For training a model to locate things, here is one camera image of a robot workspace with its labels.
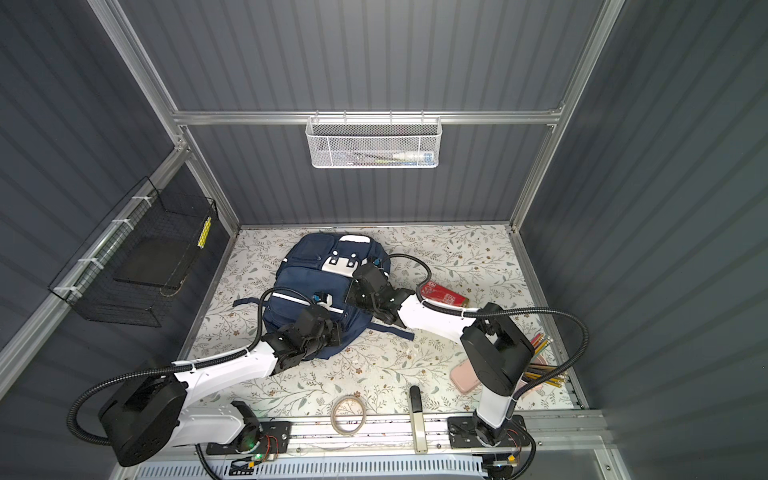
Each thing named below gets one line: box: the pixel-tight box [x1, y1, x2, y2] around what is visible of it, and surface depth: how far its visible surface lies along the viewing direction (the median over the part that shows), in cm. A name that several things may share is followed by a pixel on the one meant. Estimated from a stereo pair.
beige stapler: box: [410, 385, 429, 455], surface depth 75 cm
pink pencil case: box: [450, 359, 480, 393], surface depth 82 cm
